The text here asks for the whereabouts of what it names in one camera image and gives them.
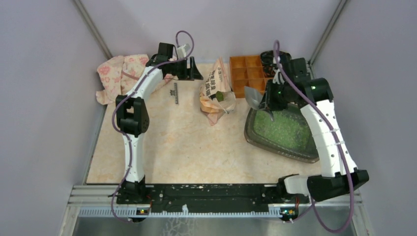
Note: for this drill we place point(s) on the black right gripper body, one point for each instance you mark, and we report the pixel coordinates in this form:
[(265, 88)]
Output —
[(277, 95)]

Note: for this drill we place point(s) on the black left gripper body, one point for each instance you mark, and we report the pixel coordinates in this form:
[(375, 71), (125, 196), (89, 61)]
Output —
[(180, 69)]

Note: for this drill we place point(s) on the grey metal scoop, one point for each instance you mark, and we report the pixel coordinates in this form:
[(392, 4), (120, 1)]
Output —
[(255, 100)]

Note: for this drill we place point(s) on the piano-key bag clip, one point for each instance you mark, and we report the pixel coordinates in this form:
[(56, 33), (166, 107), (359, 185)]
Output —
[(174, 93)]

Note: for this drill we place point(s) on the orange cat litter bag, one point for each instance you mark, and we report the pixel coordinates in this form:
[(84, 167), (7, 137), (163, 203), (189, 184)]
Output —
[(216, 95)]

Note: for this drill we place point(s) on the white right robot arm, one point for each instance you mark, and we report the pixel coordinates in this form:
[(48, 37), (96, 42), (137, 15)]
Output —
[(339, 173)]

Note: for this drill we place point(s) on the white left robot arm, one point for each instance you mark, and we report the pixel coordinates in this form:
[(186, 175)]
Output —
[(130, 117)]

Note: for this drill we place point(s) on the dark green litter box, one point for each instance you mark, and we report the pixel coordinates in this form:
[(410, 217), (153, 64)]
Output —
[(287, 135)]

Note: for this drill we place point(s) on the dark cloth on tray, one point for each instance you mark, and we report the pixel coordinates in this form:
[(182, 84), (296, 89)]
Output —
[(269, 63)]

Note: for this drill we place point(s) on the orange compartment tray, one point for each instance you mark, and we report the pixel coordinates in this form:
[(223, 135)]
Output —
[(248, 71)]

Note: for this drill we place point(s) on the pink patterned cloth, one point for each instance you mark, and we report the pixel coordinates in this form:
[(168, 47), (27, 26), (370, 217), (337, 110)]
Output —
[(119, 75)]

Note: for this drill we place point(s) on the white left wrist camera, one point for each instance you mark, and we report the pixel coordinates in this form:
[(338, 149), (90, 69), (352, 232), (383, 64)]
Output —
[(182, 51)]

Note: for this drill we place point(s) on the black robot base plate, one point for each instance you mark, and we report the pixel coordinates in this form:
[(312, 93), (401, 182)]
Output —
[(210, 200)]

